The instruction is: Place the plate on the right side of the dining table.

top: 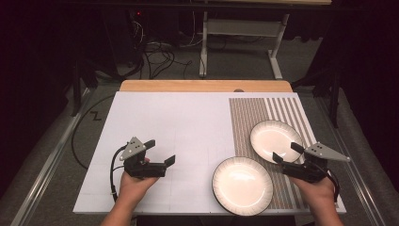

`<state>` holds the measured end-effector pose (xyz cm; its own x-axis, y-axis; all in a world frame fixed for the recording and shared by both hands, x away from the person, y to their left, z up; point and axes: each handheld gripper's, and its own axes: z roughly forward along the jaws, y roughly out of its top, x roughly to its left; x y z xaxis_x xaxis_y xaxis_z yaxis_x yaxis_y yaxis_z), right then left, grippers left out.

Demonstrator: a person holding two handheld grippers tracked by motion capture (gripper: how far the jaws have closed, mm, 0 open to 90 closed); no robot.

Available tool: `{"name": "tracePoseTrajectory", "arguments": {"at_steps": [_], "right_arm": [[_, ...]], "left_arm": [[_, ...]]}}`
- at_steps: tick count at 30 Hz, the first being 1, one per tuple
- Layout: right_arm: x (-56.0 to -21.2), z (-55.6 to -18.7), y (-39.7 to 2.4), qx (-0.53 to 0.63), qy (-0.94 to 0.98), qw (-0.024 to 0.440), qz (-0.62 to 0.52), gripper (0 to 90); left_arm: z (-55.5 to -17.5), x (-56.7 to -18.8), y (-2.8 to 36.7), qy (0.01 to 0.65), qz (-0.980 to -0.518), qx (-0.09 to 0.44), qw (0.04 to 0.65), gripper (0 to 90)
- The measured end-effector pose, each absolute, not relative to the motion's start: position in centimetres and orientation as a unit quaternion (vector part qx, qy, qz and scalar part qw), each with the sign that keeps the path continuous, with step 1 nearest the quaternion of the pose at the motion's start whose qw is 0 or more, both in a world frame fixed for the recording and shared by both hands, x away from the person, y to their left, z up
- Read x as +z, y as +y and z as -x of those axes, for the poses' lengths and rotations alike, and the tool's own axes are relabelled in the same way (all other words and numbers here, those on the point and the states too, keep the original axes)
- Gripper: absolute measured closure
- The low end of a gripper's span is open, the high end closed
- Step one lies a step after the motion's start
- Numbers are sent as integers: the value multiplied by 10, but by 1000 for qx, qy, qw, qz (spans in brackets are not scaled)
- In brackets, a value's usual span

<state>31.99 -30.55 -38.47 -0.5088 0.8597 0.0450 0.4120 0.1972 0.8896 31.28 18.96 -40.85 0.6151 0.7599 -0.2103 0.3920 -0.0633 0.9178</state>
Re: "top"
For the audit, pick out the wooden table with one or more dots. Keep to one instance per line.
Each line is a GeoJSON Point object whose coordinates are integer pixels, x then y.
{"type": "Point", "coordinates": [188, 85]}

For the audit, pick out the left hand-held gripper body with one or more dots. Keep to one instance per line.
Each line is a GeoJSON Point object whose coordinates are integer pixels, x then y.
{"type": "Point", "coordinates": [144, 171]}

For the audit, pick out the white board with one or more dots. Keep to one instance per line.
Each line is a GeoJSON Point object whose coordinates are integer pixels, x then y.
{"type": "Point", "coordinates": [175, 132]}

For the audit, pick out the brown striped mat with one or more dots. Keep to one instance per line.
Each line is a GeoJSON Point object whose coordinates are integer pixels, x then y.
{"type": "Point", "coordinates": [247, 125]}

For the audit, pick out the white metal desk frame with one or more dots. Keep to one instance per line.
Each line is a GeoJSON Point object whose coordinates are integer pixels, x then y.
{"type": "Point", "coordinates": [241, 28]}

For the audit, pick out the black metal stand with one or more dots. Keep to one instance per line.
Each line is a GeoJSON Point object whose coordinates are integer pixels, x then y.
{"type": "Point", "coordinates": [76, 88]}
{"type": "Point", "coordinates": [335, 100]}

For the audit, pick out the person's right hand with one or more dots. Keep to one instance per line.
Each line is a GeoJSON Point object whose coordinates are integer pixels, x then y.
{"type": "Point", "coordinates": [318, 193]}

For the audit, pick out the white plate with dark rim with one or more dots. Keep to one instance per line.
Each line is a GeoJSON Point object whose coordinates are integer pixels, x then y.
{"type": "Point", "coordinates": [271, 138]}
{"type": "Point", "coordinates": [243, 186]}

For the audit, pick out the person's left hand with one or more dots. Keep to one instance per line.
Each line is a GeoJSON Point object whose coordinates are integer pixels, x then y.
{"type": "Point", "coordinates": [136, 190]}

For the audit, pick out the aluminium floor rail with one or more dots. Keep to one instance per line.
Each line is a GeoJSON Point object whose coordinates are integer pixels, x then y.
{"type": "Point", "coordinates": [53, 153]}
{"type": "Point", "coordinates": [348, 138]}

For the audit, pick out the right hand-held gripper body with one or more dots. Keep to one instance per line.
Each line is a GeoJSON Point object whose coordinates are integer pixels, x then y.
{"type": "Point", "coordinates": [302, 172]}

